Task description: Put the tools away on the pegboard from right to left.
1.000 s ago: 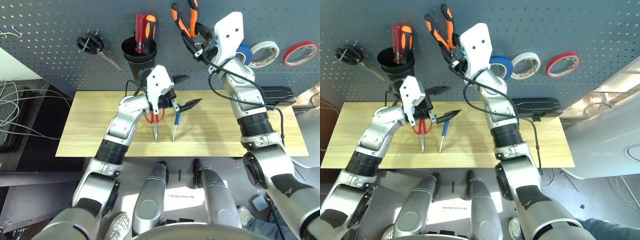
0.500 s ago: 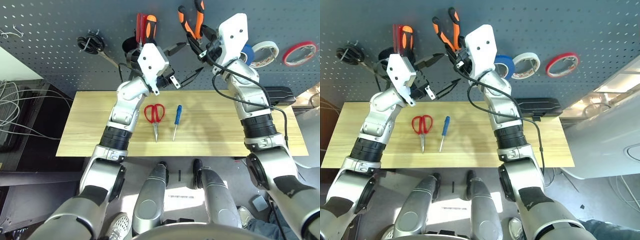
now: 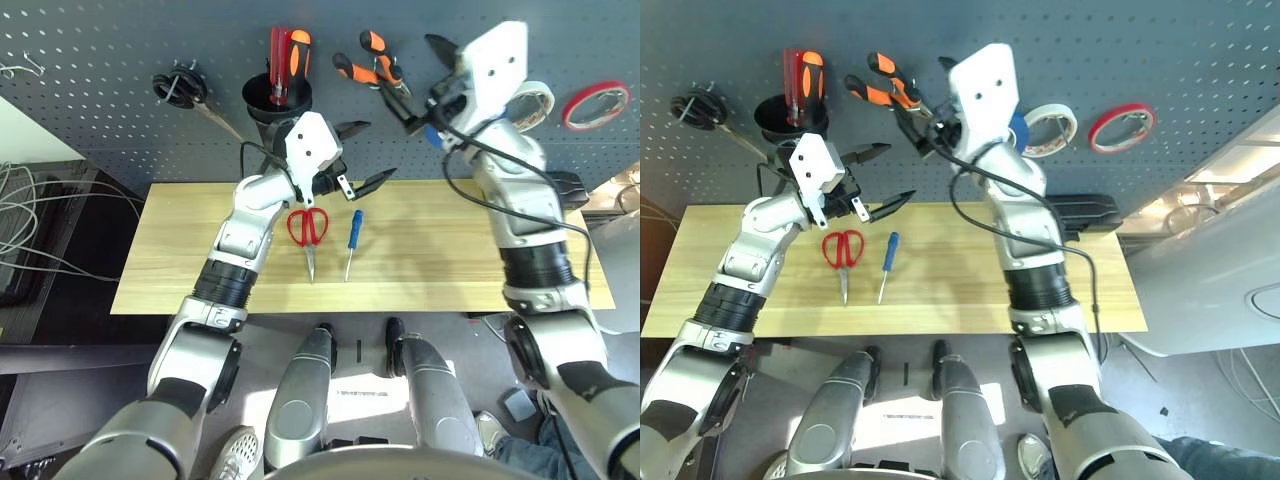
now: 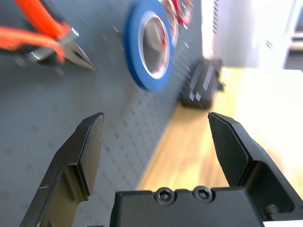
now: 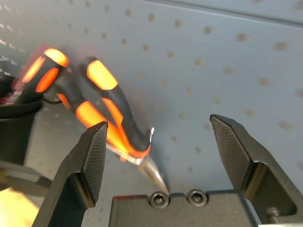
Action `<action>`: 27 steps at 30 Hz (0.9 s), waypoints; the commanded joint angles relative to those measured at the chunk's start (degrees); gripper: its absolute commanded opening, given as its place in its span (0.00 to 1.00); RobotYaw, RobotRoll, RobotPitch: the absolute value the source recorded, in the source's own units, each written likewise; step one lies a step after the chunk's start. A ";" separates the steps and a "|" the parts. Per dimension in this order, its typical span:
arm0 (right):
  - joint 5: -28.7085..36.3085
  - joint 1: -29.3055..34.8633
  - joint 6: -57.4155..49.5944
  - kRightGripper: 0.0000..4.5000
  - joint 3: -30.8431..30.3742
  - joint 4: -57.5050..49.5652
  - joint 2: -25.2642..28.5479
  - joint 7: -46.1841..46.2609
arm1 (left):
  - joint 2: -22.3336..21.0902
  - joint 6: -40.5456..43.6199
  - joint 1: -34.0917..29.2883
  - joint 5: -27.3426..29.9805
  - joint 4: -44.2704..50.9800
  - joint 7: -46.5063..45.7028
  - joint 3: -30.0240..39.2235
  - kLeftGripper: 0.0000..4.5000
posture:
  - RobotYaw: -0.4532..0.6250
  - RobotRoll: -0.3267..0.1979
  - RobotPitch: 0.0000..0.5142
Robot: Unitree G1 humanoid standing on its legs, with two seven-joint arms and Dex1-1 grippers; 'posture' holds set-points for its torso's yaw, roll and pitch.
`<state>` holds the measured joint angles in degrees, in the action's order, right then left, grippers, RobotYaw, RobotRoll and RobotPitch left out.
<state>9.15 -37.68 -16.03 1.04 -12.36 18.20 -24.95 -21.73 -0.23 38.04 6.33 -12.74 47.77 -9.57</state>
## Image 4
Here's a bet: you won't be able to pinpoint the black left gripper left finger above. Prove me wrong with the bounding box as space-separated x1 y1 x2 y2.
20 112 105 227

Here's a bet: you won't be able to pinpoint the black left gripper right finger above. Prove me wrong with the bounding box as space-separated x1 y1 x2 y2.
207 111 303 215

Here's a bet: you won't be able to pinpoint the blue tape roll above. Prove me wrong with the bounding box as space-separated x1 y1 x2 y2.
123 0 177 92

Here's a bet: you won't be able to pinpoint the orange black needle-nose pliers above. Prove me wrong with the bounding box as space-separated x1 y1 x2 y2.
0 0 95 71

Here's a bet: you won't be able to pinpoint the grey metal pegboard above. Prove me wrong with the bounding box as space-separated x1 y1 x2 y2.
0 0 218 227

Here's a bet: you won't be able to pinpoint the black plastic tool case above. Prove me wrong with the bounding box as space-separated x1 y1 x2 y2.
181 58 225 109

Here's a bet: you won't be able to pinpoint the white cabinet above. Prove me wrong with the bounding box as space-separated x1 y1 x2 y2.
201 0 303 71

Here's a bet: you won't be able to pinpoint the red tape roll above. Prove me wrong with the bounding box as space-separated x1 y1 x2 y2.
175 0 194 26

